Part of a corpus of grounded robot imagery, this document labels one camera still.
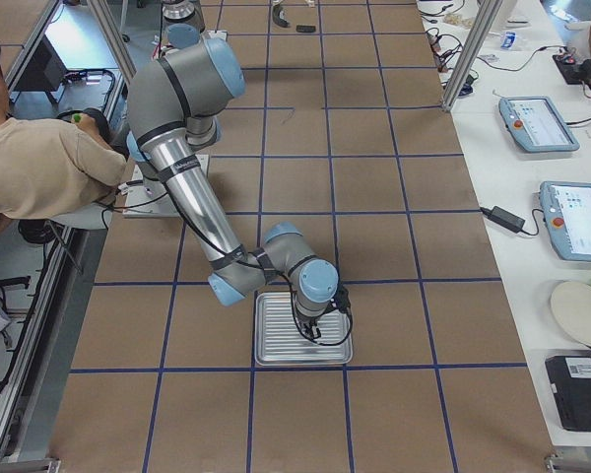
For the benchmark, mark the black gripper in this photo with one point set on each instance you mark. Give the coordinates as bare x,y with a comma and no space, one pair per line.
306,325

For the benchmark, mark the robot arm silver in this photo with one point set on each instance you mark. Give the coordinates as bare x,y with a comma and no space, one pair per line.
184,24
173,104

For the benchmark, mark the ribbed metal tray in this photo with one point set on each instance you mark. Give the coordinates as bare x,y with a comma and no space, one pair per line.
278,342

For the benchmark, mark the black power adapter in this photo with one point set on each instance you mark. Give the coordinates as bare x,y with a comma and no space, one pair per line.
504,218

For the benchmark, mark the beige round plate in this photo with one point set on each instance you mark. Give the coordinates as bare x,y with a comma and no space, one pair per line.
571,307

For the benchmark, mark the black box with label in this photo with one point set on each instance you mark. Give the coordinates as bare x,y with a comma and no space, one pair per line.
570,381

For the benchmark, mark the lower teach pendant tablet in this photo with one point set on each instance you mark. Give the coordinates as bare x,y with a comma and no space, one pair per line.
567,213

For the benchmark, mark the teach pendant tablet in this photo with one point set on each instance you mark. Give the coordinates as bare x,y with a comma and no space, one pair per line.
567,213
535,125

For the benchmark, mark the black brake pad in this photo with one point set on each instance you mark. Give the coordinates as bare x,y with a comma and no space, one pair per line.
305,29

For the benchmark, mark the upper teach pendant tablet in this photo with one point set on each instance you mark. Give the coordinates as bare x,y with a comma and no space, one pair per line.
535,125

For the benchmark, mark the green brake shoe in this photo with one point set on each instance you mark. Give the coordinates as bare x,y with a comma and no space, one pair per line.
278,17

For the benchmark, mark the person in beige shirt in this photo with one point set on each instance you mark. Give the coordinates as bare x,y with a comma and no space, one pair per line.
50,167

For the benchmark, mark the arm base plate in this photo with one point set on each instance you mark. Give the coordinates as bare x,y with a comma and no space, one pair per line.
189,48
148,192

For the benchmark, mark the aluminium frame post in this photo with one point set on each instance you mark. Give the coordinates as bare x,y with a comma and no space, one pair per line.
484,19

